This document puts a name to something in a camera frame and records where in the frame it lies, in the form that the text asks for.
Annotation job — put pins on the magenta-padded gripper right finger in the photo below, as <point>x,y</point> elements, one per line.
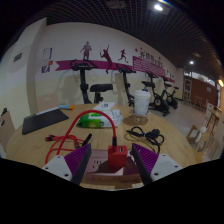
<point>165,166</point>

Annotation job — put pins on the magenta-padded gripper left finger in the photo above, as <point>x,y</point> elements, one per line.
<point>56,166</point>

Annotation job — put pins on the red charger block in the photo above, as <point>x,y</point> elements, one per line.
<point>117,156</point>

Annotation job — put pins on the rose pink power strip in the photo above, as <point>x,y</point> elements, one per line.
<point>98,165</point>

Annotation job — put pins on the group of wooden chairs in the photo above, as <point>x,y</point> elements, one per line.
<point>195,131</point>

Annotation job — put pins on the black tablet case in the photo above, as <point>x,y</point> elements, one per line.
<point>45,120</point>

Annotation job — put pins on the brown round coaster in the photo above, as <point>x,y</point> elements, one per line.
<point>135,120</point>

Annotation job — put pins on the green wet wipes pack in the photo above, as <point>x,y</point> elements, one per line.
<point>93,120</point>

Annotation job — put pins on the blue and orange marker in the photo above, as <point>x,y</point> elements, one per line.
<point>66,107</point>

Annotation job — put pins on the white paper cup with lid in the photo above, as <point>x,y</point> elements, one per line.
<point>142,102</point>

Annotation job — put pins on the white flat box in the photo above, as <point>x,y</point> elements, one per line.
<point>104,106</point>

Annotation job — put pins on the group of black exercise bikes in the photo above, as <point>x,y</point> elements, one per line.
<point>84,85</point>

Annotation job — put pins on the group of ceiling lights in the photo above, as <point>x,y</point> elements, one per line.
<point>158,7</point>

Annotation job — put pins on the red wall poster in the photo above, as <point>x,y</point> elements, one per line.
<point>46,67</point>

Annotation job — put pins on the white wall poster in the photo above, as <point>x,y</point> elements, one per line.
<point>47,53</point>

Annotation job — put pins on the dark wall sign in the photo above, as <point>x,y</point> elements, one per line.
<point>18,57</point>

